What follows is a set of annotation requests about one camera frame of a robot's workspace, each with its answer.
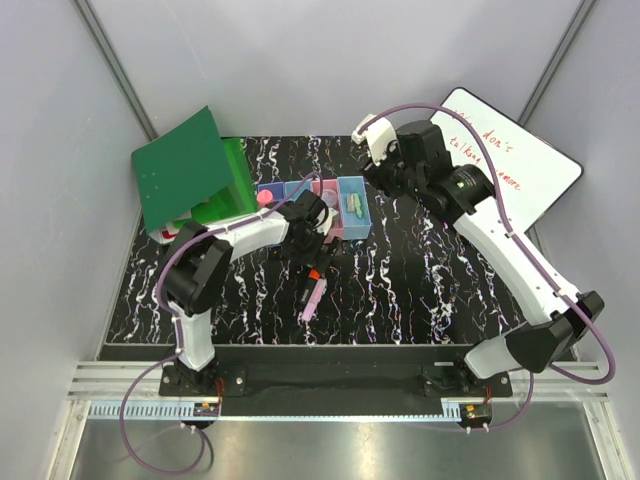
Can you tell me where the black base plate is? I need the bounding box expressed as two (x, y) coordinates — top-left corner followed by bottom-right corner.
(159, 345), (513, 420)

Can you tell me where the white whiteboard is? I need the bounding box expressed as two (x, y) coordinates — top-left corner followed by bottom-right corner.
(442, 87), (583, 230)

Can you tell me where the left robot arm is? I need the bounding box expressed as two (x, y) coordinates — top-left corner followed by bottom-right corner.
(157, 190), (339, 396)

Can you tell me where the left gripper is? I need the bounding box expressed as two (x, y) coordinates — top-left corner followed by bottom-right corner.
(281, 224), (341, 278)

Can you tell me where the pink highlighter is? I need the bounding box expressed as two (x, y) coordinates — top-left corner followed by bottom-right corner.
(301, 278), (327, 322)

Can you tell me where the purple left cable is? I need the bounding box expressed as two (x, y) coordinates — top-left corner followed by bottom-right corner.
(119, 172), (321, 474)

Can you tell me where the purple plastic bin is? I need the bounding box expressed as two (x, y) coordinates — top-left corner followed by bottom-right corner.
(257, 182), (287, 250)

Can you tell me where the green stapler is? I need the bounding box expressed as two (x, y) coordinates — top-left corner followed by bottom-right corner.
(353, 193), (363, 218)

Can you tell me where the pink plastic bin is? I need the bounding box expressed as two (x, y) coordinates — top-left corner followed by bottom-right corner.
(311, 179), (344, 243)

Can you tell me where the orange capped black highlighter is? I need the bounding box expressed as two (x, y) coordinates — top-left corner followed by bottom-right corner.
(300, 268), (321, 304)

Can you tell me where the blue plastic bin right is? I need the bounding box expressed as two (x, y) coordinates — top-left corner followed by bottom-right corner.
(337, 176), (372, 240)

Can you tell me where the green folder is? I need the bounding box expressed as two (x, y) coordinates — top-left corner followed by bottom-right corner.
(131, 107), (258, 244)

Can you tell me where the grey glitter jar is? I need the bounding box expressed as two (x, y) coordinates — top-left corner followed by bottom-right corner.
(321, 188), (339, 209)

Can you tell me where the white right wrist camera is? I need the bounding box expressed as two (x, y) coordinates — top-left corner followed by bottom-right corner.
(351, 114), (397, 166)

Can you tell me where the pink capped marker bottle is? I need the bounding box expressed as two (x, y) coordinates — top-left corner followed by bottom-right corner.
(256, 189), (274, 208)

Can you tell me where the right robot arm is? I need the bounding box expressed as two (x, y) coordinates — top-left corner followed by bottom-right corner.
(352, 118), (605, 397)

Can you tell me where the light blue plastic bin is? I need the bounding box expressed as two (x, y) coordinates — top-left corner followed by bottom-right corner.
(284, 180), (313, 202)

